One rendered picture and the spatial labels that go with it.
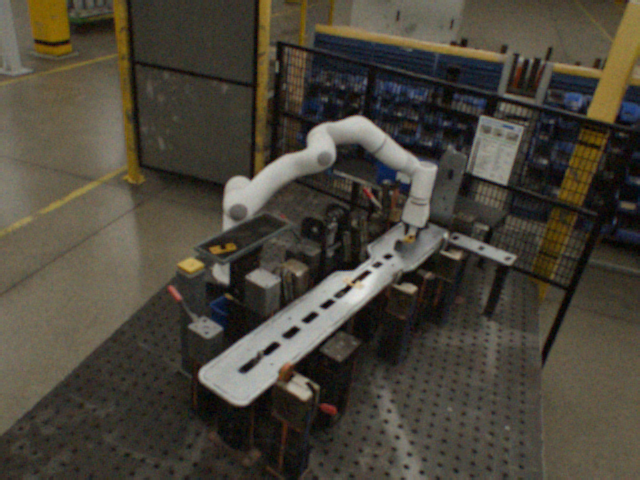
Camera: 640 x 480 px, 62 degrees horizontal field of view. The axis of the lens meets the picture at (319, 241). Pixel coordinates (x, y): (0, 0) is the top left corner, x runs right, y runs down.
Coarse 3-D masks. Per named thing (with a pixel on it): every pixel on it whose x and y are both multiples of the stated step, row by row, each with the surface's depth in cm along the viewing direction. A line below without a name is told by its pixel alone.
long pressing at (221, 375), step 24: (384, 240) 230; (432, 240) 234; (384, 264) 213; (408, 264) 215; (312, 288) 193; (336, 288) 196; (288, 312) 181; (336, 312) 183; (264, 336) 169; (312, 336) 171; (216, 360) 157; (240, 360) 159; (264, 360) 160; (288, 360) 161; (216, 384) 150; (240, 384) 151; (264, 384) 152
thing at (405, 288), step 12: (396, 288) 193; (408, 288) 192; (396, 300) 195; (408, 300) 192; (396, 312) 197; (408, 312) 195; (396, 324) 200; (384, 336) 205; (396, 336) 202; (384, 348) 207; (396, 348) 203; (384, 360) 209; (396, 360) 207
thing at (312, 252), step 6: (300, 246) 204; (306, 246) 204; (306, 252) 200; (312, 252) 201; (318, 252) 201; (306, 258) 200; (312, 258) 199; (318, 258) 203; (306, 264) 201; (312, 264) 201; (318, 264) 205; (312, 270) 203; (318, 270) 206; (312, 276) 205; (312, 282) 209
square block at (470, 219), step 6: (456, 216) 244; (462, 216) 244; (468, 216) 245; (474, 216) 246; (456, 222) 244; (462, 222) 243; (468, 222) 241; (474, 222) 245; (456, 228) 245; (462, 228) 243; (468, 228) 242; (462, 234) 245; (468, 234) 246; (450, 246) 251
